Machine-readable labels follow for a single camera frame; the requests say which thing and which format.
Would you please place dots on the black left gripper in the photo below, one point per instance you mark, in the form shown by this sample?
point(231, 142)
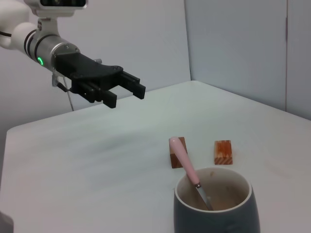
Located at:
point(85, 68)

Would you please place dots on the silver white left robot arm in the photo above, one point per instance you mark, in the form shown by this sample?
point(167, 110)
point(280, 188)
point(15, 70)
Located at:
point(29, 41)

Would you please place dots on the light wooden block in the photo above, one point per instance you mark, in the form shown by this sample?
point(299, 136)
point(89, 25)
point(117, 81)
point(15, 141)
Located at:
point(223, 153)

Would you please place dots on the dark arched wooden block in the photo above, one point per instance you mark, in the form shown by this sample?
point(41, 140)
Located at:
point(176, 161)

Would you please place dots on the grey ceramic coffee cup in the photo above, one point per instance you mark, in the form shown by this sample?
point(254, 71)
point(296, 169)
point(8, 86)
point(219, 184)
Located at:
point(213, 218)

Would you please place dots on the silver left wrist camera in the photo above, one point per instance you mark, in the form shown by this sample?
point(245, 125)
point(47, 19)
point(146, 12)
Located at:
point(60, 3)

